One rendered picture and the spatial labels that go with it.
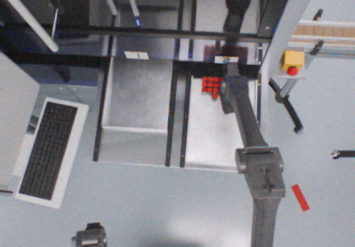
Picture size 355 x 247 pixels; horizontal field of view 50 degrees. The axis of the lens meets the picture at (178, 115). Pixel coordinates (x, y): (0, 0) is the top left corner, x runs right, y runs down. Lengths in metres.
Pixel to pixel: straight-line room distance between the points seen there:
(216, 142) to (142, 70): 0.43
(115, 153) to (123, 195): 0.90
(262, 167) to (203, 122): 0.63
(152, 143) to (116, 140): 0.14
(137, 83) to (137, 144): 0.25
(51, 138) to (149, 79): 0.48
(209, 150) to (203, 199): 0.89
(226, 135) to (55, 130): 0.71
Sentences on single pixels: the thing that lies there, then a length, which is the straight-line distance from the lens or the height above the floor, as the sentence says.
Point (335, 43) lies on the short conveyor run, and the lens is 1.69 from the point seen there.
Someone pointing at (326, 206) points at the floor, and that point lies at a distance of 2.49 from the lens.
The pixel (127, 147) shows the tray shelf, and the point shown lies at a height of 0.88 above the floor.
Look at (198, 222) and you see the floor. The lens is 2.38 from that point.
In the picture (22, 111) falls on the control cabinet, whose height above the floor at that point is 0.89.
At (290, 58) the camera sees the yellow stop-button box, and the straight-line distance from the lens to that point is 1.50.
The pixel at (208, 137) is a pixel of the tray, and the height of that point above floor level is 0.88.
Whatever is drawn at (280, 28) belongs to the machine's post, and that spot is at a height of 1.28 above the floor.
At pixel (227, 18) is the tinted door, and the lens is 1.21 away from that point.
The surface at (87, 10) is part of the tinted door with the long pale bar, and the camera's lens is 1.26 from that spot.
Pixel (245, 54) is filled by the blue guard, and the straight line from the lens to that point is 1.42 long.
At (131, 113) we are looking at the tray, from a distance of 1.57.
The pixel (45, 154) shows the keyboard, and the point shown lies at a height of 0.83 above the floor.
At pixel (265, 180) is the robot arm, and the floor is 1.47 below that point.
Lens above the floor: 2.37
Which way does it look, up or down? 75 degrees down
